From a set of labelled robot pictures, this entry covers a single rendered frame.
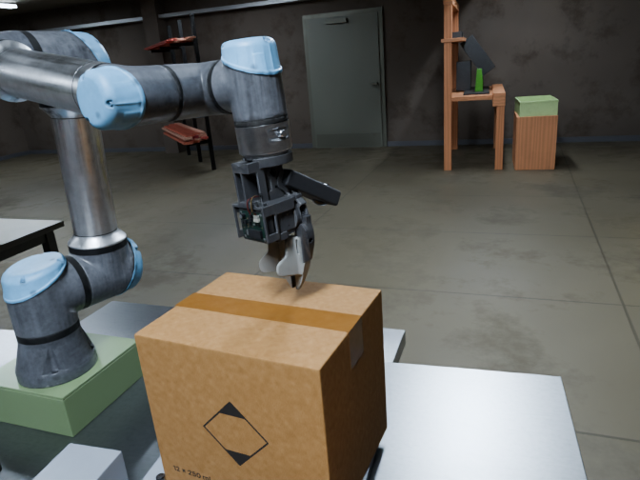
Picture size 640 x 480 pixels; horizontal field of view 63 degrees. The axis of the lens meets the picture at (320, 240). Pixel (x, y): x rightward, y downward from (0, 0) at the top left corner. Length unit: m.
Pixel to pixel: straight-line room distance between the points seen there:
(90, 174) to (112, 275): 0.21
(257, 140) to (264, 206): 0.09
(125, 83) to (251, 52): 0.16
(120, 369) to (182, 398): 0.42
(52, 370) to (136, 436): 0.21
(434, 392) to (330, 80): 8.24
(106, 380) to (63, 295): 0.20
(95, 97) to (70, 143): 0.42
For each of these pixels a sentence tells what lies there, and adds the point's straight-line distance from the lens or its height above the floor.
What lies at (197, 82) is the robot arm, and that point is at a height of 1.46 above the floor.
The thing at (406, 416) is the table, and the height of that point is 0.83.
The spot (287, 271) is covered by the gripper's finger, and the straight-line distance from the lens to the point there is 0.77.
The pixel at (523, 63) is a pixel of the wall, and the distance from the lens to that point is 8.69.
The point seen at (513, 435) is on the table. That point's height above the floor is 0.83.
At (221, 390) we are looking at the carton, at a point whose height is 1.06.
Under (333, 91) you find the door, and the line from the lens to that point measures 9.12.
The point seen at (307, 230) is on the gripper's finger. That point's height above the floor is 1.24.
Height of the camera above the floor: 1.47
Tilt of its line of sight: 19 degrees down
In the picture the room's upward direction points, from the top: 5 degrees counter-clockwise
